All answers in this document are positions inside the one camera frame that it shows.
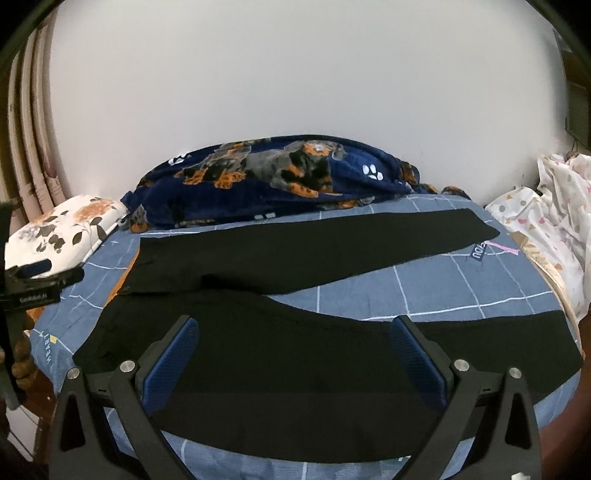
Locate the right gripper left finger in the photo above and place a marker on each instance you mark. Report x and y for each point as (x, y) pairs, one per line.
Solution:
(163, 362)

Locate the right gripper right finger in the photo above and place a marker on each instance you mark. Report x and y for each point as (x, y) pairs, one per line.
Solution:
(425, 362)

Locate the black pants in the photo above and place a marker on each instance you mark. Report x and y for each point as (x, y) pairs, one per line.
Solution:
(268, 379)

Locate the white floral pillow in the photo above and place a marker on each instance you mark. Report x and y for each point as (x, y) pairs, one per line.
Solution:
(67, 236)

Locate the beige pink curtain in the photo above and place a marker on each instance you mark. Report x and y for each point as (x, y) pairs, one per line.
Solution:
(29, 171)

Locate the white patterned quilt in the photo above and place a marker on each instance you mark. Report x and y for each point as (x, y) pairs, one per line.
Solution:
(555, 219)

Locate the navy dog print blanket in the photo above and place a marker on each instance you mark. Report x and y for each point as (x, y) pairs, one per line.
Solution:
(265, 178)

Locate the brown wooden wardrobe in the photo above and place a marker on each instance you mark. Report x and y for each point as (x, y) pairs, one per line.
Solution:
(577, 122)

